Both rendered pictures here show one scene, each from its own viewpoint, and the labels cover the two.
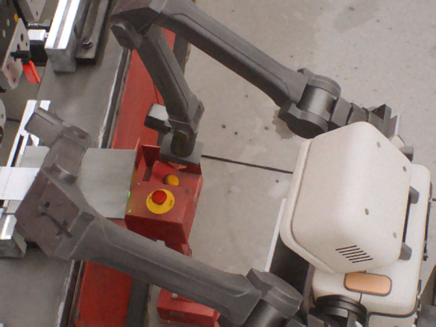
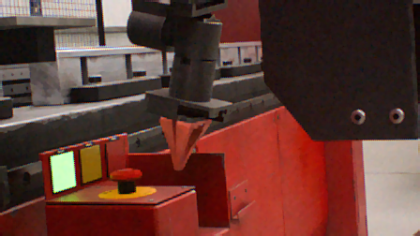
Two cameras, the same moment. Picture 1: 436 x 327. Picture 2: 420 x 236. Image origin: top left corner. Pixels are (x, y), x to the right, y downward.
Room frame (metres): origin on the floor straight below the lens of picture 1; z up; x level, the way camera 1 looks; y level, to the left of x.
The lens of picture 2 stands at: (-0.06, -0.09, 0.95)
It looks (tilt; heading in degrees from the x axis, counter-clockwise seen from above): 5 degrees down; 8
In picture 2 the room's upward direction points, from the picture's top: 4 degrees counter-clockwise
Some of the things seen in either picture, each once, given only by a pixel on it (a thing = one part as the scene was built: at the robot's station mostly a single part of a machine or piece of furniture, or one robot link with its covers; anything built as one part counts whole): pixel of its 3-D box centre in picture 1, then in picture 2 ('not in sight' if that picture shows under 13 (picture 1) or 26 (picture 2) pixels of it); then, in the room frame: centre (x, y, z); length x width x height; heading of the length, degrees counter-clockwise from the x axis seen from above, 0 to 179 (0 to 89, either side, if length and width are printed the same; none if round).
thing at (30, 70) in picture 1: (26, 67); not in sight; (1.02, 0.38, 1.20); 0.04 x 0.02 x 0.10; 79
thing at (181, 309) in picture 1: (198, 296); not in sight; (0.94, 0.12, 0.06); 0.25 x 0.20 x 0.12; 72
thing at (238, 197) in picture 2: not in sight; (242, 199); (1.85, 0.11, 0.58); 0.15 x 0.02 x 0.07; 169
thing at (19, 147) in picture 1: (13, 172); not in sight; (0.91, 0.47, 0.98); 0.20 x 0.03 x 0.03; 169
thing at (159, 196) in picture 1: (159, 198); (127, 184); (0.90, 0.16, 0.79); 0.04 x 0.04 x 0.04
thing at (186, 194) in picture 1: (163, 191); (142, 209); (0.95, 0.15, 0.75); 0.20 x 0.16 x 0.18; 162
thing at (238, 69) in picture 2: not in sight; (238, 69); (2.25, 0.14, 0.89); 0.30 x 0.05 x 0.03; 169
